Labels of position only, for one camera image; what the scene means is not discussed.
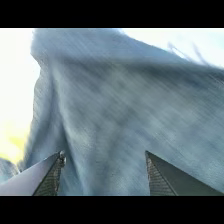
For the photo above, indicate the dark pants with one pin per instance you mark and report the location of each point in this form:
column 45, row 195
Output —
column 116, row 100

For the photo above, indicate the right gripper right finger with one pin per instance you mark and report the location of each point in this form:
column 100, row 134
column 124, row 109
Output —
column 173, row 181

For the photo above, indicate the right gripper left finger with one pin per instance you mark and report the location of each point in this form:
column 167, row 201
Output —
column 40, row 181

